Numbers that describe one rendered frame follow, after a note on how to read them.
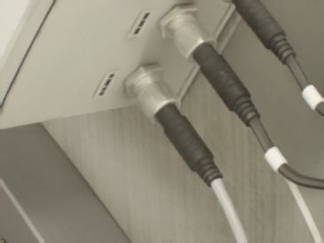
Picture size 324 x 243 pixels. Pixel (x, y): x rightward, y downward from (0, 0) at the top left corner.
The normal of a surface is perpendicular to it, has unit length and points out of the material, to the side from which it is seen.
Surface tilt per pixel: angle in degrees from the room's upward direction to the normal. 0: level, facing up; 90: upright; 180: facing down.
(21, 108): 133
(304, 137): 90
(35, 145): 35
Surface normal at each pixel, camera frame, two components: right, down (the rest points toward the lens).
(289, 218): -0.76, 0.14
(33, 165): 0.34, -0.75
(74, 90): 0.51, 0.73
